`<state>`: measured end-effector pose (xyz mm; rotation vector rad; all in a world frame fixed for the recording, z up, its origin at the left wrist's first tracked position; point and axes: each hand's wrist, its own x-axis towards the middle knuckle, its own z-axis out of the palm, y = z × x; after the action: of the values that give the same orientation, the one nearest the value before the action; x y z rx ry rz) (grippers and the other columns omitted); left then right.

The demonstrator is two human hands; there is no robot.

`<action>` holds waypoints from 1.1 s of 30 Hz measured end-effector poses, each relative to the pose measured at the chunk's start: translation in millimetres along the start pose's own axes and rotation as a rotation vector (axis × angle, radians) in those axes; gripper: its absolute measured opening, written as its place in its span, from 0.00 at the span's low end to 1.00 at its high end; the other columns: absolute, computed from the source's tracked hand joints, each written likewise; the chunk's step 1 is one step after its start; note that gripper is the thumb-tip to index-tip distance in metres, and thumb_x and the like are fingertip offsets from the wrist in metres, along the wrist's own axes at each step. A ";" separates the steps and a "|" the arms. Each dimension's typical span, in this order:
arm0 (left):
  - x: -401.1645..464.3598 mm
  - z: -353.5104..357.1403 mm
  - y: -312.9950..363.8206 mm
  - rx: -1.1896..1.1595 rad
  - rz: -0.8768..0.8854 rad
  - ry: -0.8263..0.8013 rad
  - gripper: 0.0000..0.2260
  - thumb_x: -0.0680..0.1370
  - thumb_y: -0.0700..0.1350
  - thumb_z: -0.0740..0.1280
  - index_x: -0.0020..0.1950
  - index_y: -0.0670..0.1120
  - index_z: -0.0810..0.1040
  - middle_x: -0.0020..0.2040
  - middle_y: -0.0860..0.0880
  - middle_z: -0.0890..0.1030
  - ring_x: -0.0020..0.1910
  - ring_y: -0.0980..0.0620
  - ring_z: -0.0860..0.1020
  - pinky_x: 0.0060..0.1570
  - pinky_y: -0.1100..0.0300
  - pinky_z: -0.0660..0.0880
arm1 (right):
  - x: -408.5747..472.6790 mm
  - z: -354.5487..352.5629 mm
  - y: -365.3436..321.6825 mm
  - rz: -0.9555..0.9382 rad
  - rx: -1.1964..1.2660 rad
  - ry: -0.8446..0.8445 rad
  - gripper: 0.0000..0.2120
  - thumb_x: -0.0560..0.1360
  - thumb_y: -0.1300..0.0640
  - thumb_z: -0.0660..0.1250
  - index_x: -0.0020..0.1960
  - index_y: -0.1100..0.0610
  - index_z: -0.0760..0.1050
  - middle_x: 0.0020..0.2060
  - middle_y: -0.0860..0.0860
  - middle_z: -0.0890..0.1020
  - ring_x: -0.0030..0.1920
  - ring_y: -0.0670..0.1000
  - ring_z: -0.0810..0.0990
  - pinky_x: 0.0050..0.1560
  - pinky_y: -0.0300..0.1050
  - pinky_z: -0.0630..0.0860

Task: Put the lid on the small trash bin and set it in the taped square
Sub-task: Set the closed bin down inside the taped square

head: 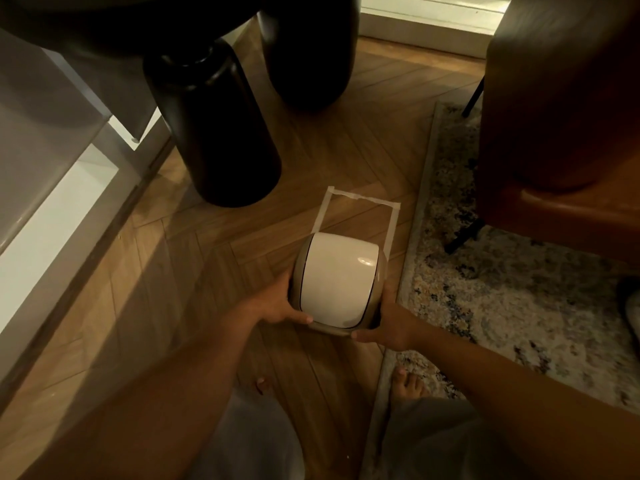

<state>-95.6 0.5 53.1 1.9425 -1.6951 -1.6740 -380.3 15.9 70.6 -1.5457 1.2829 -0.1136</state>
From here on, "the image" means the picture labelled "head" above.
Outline person's grey trousers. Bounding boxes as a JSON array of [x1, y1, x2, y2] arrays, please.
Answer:
[[189, 387, 531, 480]]

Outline white window frame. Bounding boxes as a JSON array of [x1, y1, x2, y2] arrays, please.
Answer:
[[359, 0, 511, 59]]

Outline swing lid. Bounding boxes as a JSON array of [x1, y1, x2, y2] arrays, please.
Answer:
[[289, 232, 389, 338]]

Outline wide grey curtain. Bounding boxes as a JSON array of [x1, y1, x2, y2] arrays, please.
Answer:
[[0, 27, 113, 255]]

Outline narrow grey curtain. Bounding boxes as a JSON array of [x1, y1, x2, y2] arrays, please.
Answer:
[[59, 44, 161, 143]]

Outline patterned grey rug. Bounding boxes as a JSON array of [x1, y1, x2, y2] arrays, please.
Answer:
[[359, 102, 640, 480]]

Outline person's left forearm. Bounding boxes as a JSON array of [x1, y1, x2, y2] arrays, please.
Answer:
[[19, 304, 266, 480]]

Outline white tape square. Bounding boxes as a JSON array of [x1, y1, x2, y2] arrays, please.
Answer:
[[309, 186, 403, 263]]

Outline brown leather chair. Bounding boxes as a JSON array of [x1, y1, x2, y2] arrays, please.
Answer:
[[445, 0, 640, 268]]

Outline person's right hand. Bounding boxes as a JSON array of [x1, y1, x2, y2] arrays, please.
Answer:
[[349, 284, 416, 351]]

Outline person's left hand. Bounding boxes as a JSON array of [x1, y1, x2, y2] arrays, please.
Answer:
[[245, 267, 313, 327]]

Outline person's right foot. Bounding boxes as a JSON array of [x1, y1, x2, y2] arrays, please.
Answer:
[[389, 367, 432, 401]]

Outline person's right forearm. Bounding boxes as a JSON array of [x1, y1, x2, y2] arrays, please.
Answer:
[[399, 319, 640, 480]]

